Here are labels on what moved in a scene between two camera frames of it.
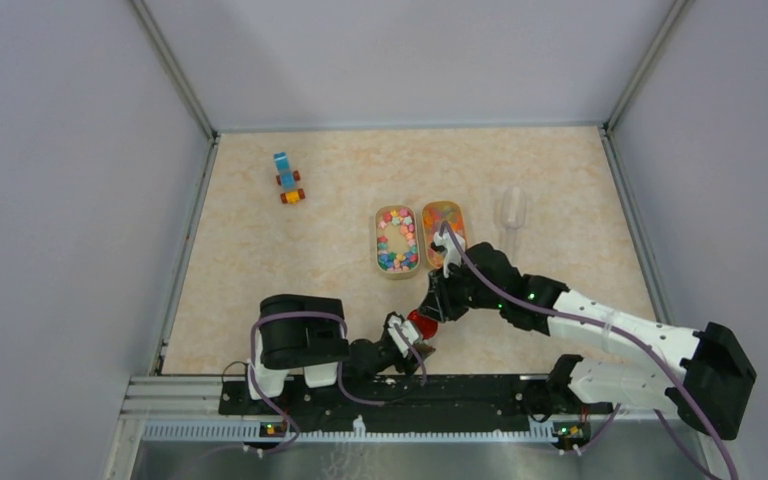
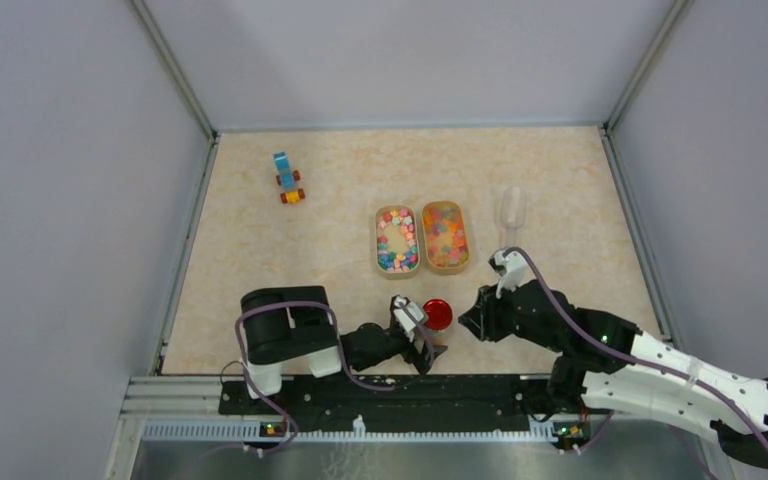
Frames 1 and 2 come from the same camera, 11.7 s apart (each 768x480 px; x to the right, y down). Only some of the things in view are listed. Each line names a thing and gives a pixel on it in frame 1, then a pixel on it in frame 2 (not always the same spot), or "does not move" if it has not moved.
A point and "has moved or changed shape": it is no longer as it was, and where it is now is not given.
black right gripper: (438, 303) to (482, 318)
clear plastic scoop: (513, 209) does not move
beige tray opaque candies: (397, 242) does not move
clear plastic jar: (424, 347) has moved or changed shape
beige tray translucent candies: (433, 216) does not move
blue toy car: (287, 180) does not move
